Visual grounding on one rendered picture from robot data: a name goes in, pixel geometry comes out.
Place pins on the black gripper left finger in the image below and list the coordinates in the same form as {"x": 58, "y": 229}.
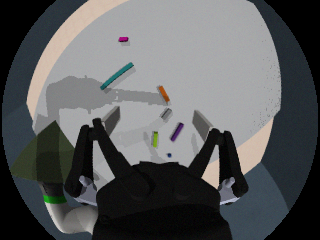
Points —
{"x": 79, "y": 183}

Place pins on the purple rod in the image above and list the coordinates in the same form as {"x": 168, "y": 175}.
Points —
{"x": 177, "y": 131}

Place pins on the orange rod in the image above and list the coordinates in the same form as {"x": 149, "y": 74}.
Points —
{"x": 164, "y": 93}

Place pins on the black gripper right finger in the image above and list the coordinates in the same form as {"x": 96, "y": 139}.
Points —
{"x": 232, "y": 183}

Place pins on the turquoise rod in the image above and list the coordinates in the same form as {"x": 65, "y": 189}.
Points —
{"x": 115, "y": 76}

